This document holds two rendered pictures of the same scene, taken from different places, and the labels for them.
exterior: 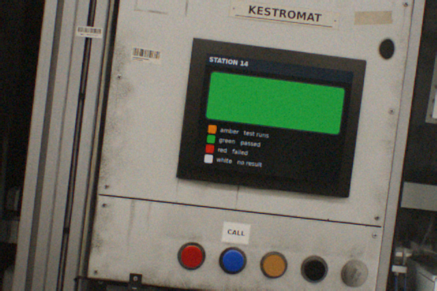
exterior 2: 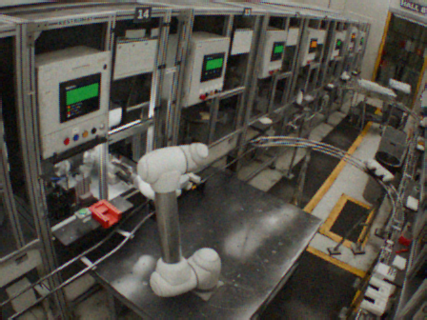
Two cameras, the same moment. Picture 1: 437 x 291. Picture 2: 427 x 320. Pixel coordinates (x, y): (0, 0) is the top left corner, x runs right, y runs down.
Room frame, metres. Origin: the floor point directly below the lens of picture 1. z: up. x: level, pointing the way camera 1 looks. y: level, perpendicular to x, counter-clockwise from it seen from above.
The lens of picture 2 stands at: (-0.11, 0.75, 2.24)
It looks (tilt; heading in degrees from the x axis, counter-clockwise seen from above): 30 degrees down; 305
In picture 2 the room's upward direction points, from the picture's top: 10 degrees clockwise
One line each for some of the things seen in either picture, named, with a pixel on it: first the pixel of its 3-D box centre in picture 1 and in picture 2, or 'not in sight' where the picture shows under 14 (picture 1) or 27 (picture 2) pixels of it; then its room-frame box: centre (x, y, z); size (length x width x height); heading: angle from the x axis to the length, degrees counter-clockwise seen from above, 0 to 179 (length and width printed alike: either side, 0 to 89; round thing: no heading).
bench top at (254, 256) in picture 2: not in sight; (213, 240); (0.81, -0.73, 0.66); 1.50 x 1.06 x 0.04; 95
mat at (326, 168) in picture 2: not in sight; (346, 135); (1.22, -5.16, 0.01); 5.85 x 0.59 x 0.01; 95
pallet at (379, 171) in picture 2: not in sight; (376, 170); (0.19, -2.44, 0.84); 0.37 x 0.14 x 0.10; 153
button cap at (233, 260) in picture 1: (232, 260); not in sight; (1.28, -0.04, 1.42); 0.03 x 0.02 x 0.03; 95
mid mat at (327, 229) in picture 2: not in sight; (351, 220); (0.26, -2.76, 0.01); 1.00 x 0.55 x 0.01; 95
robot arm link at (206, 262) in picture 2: not in sight; (204, 267); (0.59, -0.36, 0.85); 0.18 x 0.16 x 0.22; 75
